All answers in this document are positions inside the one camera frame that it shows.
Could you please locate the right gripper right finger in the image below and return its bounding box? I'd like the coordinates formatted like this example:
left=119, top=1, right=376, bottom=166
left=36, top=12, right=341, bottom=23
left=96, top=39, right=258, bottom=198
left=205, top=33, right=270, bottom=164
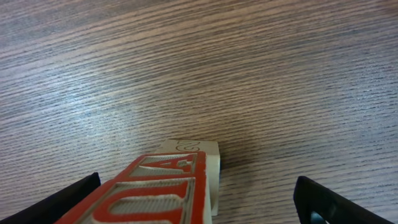
left=294, top=176, right=392, bottom=224

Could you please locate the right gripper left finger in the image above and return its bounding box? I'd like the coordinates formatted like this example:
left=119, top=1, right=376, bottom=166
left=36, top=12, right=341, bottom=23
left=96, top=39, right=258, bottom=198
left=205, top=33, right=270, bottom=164
left=1, top=172, right=101, bottom=224

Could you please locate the wooden block red letter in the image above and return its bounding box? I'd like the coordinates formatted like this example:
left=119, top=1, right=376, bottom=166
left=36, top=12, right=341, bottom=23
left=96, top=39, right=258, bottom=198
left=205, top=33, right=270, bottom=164
left=57, top=177, right=212, bottom=223

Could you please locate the wooden block number two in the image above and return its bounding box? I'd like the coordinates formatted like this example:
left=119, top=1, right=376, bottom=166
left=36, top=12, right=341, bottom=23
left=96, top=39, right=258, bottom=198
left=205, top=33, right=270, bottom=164
left=155, top=139, right=221, bottom=216

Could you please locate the wooden block green side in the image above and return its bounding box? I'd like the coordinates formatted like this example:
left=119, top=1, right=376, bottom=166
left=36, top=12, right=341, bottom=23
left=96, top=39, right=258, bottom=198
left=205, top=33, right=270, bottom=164
left=117, top=152, right=206, bottom=181

